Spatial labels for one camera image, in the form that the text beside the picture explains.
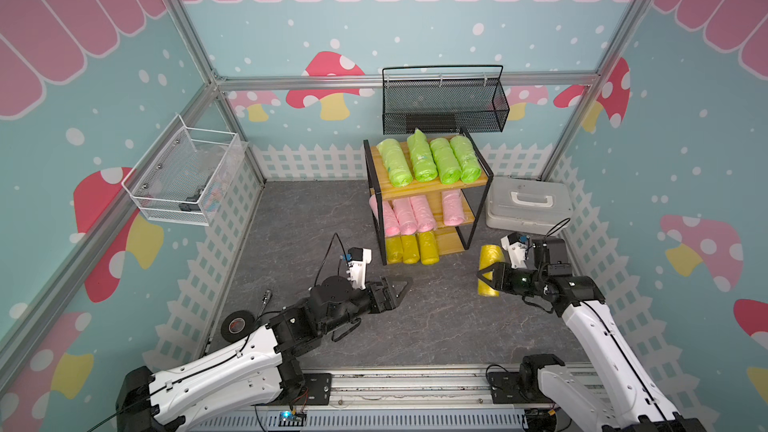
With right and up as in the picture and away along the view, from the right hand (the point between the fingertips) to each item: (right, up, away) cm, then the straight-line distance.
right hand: (484, 273), depth 78 cm
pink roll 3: (-15, +15, +5) cm, 22 cm away
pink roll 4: (-7, +17, +7) cm, 19 cm away
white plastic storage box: (+23, +18, +19) cm, 35 cm away
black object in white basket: (-70, +17, -9) cm, 73 cm away
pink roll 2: (-20, +15, +5) cm, 26 cm away
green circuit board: (-49, -35, -5) cm, 60 cm away
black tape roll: (-68, -16, +6) cm, 71 cm away
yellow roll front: (-18, +4, +18) cm, 26 cm away
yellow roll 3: (+1, +5, -2) cm, 6 cm away
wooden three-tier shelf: (-15, +21, +3) cm, 26 cm away
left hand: (-21, -2, -10) cm, 23 cm away
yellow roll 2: (-12, +4, +19) cm, 23 cm away
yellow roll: (-23, +4, +16) cm, 29 cm away
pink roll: (-24, +13, +3) cm, 28 cm away
